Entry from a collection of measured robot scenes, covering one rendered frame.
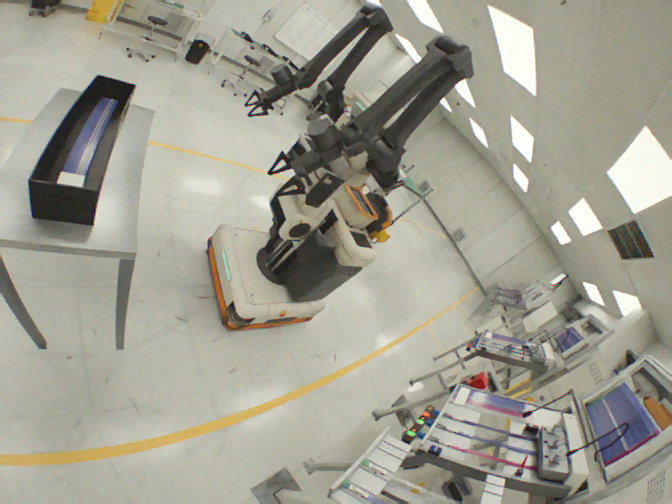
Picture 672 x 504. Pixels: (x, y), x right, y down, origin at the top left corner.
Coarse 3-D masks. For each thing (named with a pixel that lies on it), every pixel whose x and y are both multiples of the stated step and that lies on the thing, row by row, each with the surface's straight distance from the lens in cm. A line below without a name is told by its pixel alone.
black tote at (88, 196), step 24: (96, 96) 114; (120, 96) 112; (72, 120) 93; (120, 120) 84; (48, 144) 73; (72, 144) 90; (48, 168) 78; (96, 168) 82; (48, 192) 65; (72, 192) 63; (96, 192) 61; (48, 216) 70; (72, 216) 68
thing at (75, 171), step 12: (96, 108) 102; (108, 108) 103; (96, 120) 95; (108, 120) 99; (84, 132) 89; (96, 132) 90; (84, 144) 84; (96, 144) 85; (72, 156) 80; (84, 156) 80; (72, 168) 76; (84, 168) 76; (60, 180) 73; (72, 180) 73; (84, 180) 75
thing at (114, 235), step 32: (64, 96) 118; (32, 128) 100; (128, 128) 103; (32, 160) 87; (128, 160) 88; (0, 192) 81; (128, 192) 78; (0, 224) 74; (32, 224) 71; (64, 224) 70; (96, 224) 70; (128, 224) 70; (0, 256) 84; (96, 256) 68; (128, 256) 67; (0, 288) 92; (128, 288) 80; (32, 320) 120
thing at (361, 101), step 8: (352, 96) 105; (360, 96) 101; (368, 96) 101; (376, 96) 103; (352, 104) 106; (360, 104) 100; (368, 104) 96; (352, 112) 107; (360, 112) 101; (400, 112) 96; (392, 120) 93; (392, 144) 101
